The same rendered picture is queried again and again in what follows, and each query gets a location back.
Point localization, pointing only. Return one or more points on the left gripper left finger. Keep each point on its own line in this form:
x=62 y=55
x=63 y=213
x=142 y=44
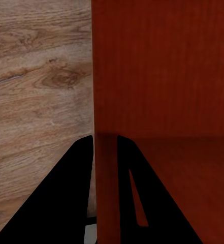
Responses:
x=55 y=213

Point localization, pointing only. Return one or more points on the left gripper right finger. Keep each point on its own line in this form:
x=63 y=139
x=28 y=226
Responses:
x=167 y=223

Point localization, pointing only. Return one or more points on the storage box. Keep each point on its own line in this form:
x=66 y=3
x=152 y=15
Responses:
x=158 y=79

